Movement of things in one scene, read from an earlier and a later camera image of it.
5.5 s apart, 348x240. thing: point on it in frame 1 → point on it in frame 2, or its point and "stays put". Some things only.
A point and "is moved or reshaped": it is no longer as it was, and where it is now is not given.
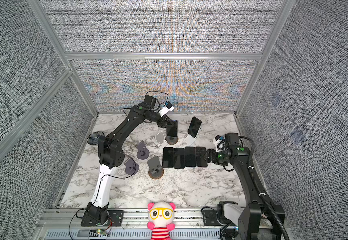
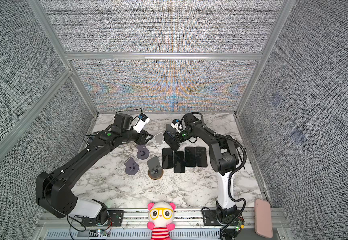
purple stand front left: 130,166 stays put
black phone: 179,158 is moved or reshaped
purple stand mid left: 143,152 stays put
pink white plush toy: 161,215 stays put
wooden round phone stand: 156,171 stays put
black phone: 200,161 stays put
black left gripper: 163,119 → 142,140
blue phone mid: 190,156 stays put
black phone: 168,157 stays put
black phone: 172,130 is moved or reshaped
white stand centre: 159,140 stays put
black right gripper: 212,156 → 179,138
